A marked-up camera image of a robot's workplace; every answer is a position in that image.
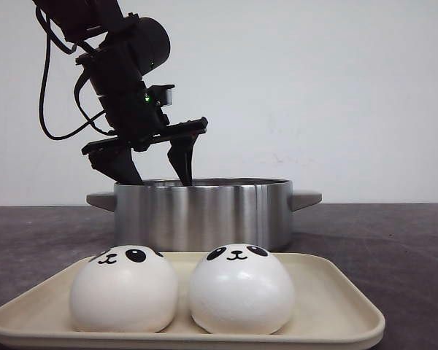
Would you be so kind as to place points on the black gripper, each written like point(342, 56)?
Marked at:
point(115, 71)

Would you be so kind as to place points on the panda bun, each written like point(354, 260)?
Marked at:
point(124, 289)
point(241, 289)

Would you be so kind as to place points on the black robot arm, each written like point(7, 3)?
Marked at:
point(68, 24)

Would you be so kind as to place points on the stainless steel steamer pot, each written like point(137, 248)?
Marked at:
point(170, 217)

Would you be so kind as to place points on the cream plastic tray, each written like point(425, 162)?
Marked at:
point(331, 313)

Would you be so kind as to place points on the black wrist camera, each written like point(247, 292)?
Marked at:
point(159, 95)

